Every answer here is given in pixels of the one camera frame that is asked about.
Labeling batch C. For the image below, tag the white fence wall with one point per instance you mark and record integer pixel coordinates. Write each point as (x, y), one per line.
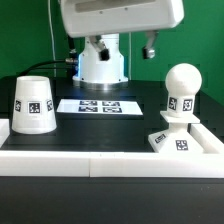
(209, 142)
(4, 130)
(96, 164)

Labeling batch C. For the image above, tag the white right fence wall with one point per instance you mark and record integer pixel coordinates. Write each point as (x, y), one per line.
(209, 142)

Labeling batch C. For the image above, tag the white front fence wall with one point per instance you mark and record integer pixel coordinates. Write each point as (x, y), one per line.
(96, 164)

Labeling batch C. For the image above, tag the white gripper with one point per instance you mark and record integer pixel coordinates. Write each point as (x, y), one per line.
(82, 18)

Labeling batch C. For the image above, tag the white marker sheet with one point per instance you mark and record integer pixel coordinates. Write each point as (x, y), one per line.
(99, 107)

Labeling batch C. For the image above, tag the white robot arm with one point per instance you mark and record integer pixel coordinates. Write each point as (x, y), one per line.
(95, 74)

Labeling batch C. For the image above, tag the white lamp base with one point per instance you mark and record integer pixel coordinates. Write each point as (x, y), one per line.
(176, 138)

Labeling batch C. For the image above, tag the white left fence wall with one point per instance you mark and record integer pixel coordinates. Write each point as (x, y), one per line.
(4, 130)

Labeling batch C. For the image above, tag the white lamp bulb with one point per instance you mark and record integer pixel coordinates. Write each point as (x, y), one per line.
(182, 82)

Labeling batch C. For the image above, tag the white lamp shade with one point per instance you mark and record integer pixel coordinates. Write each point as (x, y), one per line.
(33, 106)

